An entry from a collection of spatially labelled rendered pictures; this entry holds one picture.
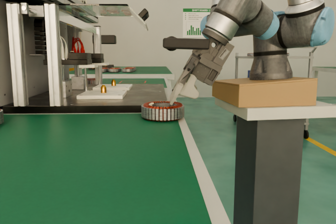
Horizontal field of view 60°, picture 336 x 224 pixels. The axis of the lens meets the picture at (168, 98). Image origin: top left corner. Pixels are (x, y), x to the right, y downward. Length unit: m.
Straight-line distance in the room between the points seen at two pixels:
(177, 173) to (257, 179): 0.72
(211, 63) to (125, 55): 5.70
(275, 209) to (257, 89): 0.46
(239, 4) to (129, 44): 5.71
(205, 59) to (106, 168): 0.38
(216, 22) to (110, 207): 0.51
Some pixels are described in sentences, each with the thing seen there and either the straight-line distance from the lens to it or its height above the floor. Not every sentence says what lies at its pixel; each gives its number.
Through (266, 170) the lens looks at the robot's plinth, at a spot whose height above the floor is 0.51.
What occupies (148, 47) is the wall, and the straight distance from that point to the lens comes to 6.35.
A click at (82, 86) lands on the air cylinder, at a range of 1.28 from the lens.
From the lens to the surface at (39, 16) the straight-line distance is 0.98.
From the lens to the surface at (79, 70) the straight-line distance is 1.31.
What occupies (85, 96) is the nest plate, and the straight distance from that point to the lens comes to 0.99.
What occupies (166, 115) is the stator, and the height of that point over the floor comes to 0.77.
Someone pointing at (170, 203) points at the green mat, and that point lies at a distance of 0.34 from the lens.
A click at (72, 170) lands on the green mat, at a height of 0.75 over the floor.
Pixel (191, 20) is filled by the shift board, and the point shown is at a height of 1.66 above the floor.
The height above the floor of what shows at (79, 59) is 0.90.
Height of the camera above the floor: 0.91
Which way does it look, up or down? 8 degrees down
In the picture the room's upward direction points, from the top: straight up
